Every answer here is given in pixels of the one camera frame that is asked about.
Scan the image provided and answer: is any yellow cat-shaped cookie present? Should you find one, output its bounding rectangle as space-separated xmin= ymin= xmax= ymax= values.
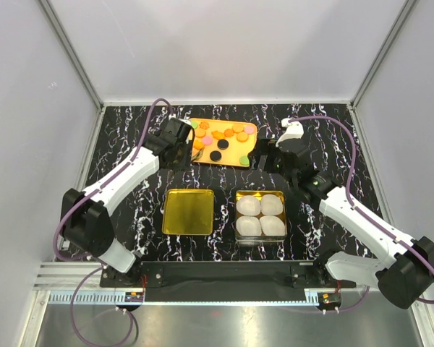
xmin=193 ymin=141 xmax=205 ymax=150
xmin=212 ymin=131 xmax=226 ymax=140

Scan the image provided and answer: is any pink round cookie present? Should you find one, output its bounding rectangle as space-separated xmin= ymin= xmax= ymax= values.
xmin=244 ymin=125 xmax=255 ymax=134
xmin=202 ymin=136 xmax=213 ymax=145

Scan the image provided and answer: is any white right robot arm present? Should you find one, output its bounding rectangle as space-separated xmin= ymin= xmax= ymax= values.
xmin=249 ymin=117 xmax=434 ymax=309

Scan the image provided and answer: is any yellow dotted sandwich cookie left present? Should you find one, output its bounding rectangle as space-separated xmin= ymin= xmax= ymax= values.
xmin=195 ymin=129 xmax=206 ymax=138

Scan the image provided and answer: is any white paper cup front-right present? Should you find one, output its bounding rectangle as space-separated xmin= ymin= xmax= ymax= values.
xmin=260 ymin=215 xmax=286 ymax=237

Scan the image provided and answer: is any white paper cup rear-left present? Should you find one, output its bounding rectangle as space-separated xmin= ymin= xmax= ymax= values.
xmin=236 ymin=195 xmax=261 ymax=217

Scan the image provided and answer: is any yellow plastic tray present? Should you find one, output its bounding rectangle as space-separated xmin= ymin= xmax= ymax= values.
xmin=190 ymin=118 xmax=258 ymax=168

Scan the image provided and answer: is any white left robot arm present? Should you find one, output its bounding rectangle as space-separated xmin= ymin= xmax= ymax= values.
xmin=56 ymin=117 xmax=195 ymax=286

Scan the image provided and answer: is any yellow dotted cookie top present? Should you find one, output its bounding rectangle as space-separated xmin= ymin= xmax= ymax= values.
xmin=232 ymin=124 xmax=244 ymax=134

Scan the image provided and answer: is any gold tin lid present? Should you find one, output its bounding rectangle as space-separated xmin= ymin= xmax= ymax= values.
xmin=162 ymin=189 xmax=214 ymax=236

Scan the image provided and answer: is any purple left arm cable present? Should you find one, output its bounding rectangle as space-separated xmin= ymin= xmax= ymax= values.
xmin=53 ymin=97 xmax=174 ymax=345

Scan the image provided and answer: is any pink round cookie left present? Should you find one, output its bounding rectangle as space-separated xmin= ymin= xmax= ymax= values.
xmin=202 ymin=136 xmax=213 ymax=145

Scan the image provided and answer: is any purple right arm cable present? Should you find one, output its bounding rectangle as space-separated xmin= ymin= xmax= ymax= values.
xmin=285 ymin=116 xmax=434 ymax=314

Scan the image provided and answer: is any pink round cookie right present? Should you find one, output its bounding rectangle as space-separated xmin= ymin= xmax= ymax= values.
xmin=244 ymin=125 xmax=255 ymax=134

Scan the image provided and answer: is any black sandwich cookie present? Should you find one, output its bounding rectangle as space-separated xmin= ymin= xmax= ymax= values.
xmin=217 ymin=140 xmax=229 ymax=150
xmin=210 ymin=151 xmax=221 ymax=162

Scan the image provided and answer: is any white paper cup rear-right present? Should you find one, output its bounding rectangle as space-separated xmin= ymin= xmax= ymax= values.
xmin=260 ymin=194 xmax=284 ymax=215

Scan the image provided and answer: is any yellow cat-shaped cookie left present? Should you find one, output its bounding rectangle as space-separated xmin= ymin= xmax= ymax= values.
xmin=193 ymin=141 xmax=205 ymax=150

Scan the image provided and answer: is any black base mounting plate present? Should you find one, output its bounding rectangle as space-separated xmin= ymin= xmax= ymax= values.
xmin=100 ymin=260 xmax=356 ymax=304

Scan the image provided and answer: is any white paper cup front-left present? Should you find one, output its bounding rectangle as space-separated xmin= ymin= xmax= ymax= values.
xmin=236 ymin=216 xmax=262 ymax=237

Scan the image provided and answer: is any green embossed round cookie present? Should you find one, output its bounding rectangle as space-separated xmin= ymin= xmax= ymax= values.
xmin=239 ymin=156 xmax=250 ymax=166

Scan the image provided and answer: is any gold cookie tin box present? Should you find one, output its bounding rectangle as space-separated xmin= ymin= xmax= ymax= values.
xmin=234 ymin=190 xmax=287 ymax=247

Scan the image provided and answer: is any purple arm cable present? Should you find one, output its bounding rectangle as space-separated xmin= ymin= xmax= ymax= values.
xmin=285 ymin=116 xmax=434 ymax=314
xmin=53 ymin=97 xmax=174 ymax=345

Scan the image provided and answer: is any orange swirl cookie centre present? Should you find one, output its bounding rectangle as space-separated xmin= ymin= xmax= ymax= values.
xmin=224 ymin=129 xmax=234 ymax=137

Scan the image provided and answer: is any yellow cat-shaped cookie centre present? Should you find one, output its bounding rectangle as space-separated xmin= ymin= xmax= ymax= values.
xmin=212 ymin=131 xmax=226 ymax=140

